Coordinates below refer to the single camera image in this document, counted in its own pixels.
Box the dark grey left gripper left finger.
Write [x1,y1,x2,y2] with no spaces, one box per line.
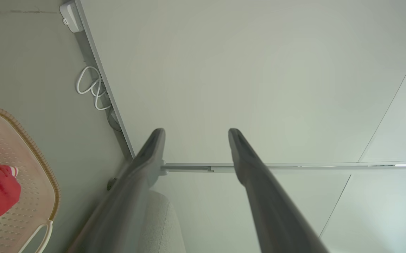
[68,128,166,253]

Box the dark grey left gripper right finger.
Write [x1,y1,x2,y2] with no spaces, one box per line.
[228,128,330,253]

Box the grey fabric sofa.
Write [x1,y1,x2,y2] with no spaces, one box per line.
[138,190,186,253]

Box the cream perforated laundry basket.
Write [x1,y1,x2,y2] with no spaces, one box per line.
[0,104,61,253]

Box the wide white partition panel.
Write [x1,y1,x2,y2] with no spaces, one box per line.
[75,0,406,173]

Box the white power strip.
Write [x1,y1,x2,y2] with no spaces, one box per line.
[59,1,84,33]

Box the white coiled cable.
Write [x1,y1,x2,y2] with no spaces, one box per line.
[76,66,112,111]

